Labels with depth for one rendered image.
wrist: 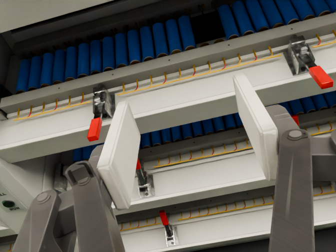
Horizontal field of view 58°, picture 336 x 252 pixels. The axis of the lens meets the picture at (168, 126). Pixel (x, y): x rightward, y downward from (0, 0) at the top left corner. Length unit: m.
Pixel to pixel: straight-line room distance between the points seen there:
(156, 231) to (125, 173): 0.58
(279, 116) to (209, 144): 0.40
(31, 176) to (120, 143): 0.42
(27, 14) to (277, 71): 0.30
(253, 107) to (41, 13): 0.27
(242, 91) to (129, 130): 0.07
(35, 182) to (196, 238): 0.36
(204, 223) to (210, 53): 0.42
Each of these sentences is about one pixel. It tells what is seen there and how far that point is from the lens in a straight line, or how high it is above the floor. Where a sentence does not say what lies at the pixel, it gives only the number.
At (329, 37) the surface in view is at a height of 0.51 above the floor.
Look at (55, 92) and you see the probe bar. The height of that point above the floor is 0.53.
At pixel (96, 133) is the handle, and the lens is 0.37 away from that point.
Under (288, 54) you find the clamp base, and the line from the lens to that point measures 0.44.
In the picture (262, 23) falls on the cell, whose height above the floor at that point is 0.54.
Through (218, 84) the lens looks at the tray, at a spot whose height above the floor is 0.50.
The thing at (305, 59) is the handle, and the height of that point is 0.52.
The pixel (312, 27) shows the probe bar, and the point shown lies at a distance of 0.45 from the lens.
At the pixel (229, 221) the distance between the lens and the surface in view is 0.72.
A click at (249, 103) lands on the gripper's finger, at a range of 0.16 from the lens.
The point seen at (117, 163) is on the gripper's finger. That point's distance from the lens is 0.15.
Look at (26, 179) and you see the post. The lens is 0.57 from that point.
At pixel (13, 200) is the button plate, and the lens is 0.59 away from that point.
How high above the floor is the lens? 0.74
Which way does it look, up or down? 41 degrees down
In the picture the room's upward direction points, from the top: 19 degrees counter-clockwise
